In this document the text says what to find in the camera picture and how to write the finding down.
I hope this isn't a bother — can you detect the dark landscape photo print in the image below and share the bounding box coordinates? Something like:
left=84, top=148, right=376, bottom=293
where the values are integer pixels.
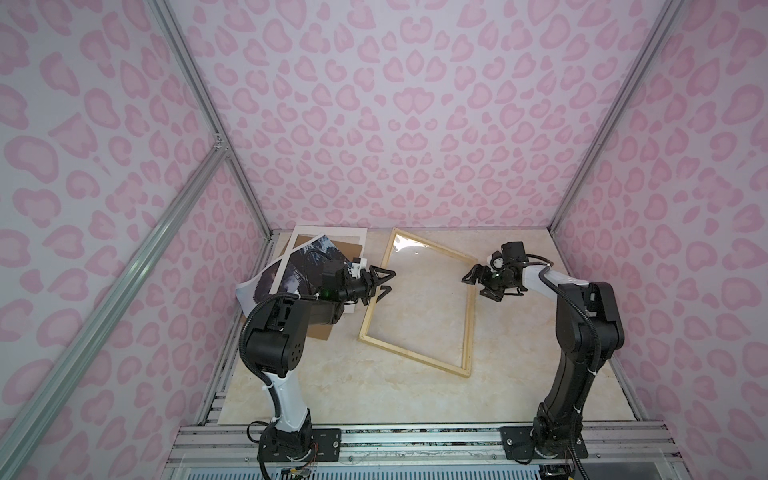
left=235, top=236, right=351, bottom=316

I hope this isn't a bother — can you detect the light wooden picture frame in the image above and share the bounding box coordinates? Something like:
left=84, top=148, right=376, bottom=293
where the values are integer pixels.
left=358, top=227, right=481, bottom=379

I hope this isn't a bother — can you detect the diagonal aluminium strut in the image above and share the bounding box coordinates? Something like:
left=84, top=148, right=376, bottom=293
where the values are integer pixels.
left=1, top=146, right=227, bottom=479

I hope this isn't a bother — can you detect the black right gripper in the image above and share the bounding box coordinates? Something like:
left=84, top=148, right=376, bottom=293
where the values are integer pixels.
left=462, top=263, right=517, bottom=302

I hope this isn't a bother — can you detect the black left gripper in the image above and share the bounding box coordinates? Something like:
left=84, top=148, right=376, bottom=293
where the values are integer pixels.
left=337, top=266, right=394, bottom=306

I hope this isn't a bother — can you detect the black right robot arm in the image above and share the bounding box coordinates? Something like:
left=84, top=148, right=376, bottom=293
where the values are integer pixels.
left=462, top=258, right=625, bottom=458

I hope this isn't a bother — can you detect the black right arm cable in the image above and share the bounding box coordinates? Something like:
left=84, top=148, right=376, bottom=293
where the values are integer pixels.
left=524, top=253, right=604, bottom=379

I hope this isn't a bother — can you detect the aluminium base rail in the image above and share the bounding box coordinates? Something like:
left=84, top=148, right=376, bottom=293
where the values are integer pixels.
left=161, top=421, right=691, bottom=479

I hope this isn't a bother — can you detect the white mat board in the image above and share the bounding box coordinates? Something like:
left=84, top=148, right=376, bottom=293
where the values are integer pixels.
left=270, top=225, right=367, bottom=294

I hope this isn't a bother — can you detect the brown cardboard backing board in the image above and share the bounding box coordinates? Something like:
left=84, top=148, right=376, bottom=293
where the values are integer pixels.
left=291, top=235, right=363, bottom=341

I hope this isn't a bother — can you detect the clear acrylic sheet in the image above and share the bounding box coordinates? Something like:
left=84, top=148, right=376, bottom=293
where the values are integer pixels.
left=368, top=233, right=475, bottom=367

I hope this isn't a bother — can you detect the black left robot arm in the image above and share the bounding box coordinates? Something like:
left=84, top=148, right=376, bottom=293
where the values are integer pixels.
left=238, top=265, right=396, bottom=477

